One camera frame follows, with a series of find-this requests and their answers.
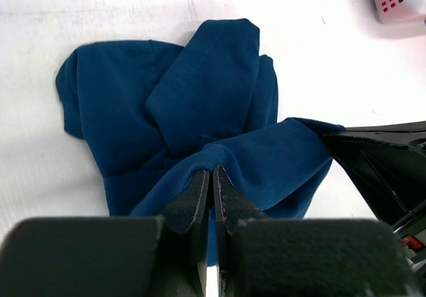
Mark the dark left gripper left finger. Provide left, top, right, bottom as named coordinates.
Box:
left=156, top=170, right=210, bottom=296

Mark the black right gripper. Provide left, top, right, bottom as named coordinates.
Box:
left=322, top=122, right=425, bottom=254

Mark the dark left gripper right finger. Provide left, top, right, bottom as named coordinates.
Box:
left=212, top=164, right=269, bottom=296

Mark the blue mickey mouse t-shirt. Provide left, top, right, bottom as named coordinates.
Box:
left=55, top=17, right=345, bottom=268

